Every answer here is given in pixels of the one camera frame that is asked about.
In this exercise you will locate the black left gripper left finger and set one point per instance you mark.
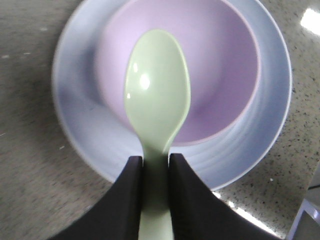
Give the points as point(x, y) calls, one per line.
point(116, 216)

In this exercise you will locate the purple plastic bowl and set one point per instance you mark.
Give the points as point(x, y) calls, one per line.
point(220, 48)

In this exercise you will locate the pale green plastic spoon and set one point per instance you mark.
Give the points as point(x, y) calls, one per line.
point(157, 99)

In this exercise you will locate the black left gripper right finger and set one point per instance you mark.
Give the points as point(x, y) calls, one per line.
point(197, 214)

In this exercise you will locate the light blue plate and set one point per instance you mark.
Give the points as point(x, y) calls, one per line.
point(105, 144)

